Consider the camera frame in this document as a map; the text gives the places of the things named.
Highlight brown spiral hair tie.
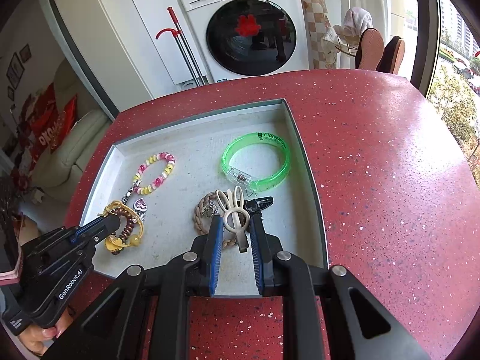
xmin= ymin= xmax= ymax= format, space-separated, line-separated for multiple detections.
xmin=110 ymin=206 xmax=141 ymax=256

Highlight yellow hair tie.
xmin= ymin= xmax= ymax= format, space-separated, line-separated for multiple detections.
xmin=97 ymin=199 xmax=146 ymax=253

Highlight small pink silver charm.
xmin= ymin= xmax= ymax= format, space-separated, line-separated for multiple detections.
xmin=133 ymin=198 xmax=147 ymax=222

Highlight beige bunny hair clip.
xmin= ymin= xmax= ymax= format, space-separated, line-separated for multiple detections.
xmin=216 ymin=185 xmax=251 ymax=253

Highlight black hair claw clip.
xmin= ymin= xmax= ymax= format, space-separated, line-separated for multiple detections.
xmin=243 ymin=197 xmax=273 ymax=216

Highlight grey shallow jewelry tray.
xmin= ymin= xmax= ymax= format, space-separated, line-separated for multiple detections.
xmin=81 ymin=99 xmax=328 ymax=278

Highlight person's left hand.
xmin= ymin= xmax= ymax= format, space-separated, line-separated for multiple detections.
xmin=18 ymin=309 xmax=73 ymax=357

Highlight cream leather sofa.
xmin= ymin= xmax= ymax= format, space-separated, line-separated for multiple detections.
xmin=32 ymin=59 xmax=112 ymax=203

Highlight red printed cushion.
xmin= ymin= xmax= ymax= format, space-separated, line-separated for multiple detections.
xmin=19 ymin=83 xmax=78 ymax=163

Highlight green translucent bangle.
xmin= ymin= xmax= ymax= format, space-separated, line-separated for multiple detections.
xmin=220 ymin=132 xmax=291 ymax=194

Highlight white tall cabinet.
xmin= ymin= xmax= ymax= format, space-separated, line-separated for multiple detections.
xmin=51 ymin=0 xmax=208 ymax=112

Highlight white front-load washing machine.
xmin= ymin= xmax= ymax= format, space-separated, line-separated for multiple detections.
xmin=180 ymin=0 xmax=309 ymax=82

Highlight brown chair far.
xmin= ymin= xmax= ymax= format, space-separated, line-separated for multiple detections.
xmin=376 ymin=36 xmax=405 ymax=74

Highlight brown chair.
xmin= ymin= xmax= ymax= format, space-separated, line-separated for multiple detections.
xmin=376 ymin=36 xmax=405 ymax=74
xmin=355 ymin=28 xmax=384 ymax=71

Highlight brown chair near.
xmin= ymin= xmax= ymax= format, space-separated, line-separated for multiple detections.
xmin=355 ymin=28 xmax=384 ymax=71

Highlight white cloth on chair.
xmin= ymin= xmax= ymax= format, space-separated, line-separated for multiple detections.
xmin=320 ymin=7 xmax=373 ymax=68

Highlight checkered folded board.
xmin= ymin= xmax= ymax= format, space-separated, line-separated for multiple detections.
xmin=301 ymin=0 xmax=337 ymax=69

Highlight silver keychain clasp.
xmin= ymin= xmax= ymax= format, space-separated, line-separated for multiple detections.
xmin=121 ymin=180 xmax=139 ymax=205

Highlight pink yellow beaded bracelet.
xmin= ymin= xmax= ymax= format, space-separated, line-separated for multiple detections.
xmin=132 ymin=151 xmax=177 ymax=197

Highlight brown braided bracelet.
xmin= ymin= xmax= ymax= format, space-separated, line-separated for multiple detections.
xmin=192 ymin=191 xmax=238 ymax=251

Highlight framed wall pictures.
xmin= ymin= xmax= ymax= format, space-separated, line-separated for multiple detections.
xmin=6 ymin=44 xmax=32 ymax=102

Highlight red handled mop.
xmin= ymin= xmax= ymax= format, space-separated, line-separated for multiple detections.
xmin=154 ymin=7 xmax=208 ymax=87

